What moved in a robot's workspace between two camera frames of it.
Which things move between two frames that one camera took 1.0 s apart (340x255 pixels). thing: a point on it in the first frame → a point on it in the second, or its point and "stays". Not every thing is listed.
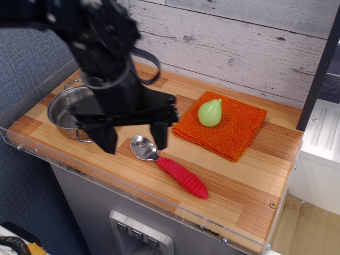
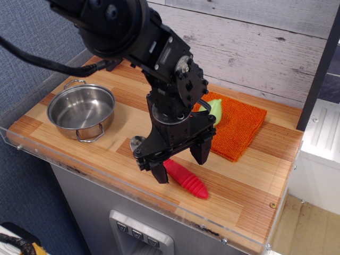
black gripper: x=118 y=100 → x=170 y=133
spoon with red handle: x=144 y=147 stays
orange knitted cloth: x=234 y=136 stays
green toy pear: x=210 y=112 stays
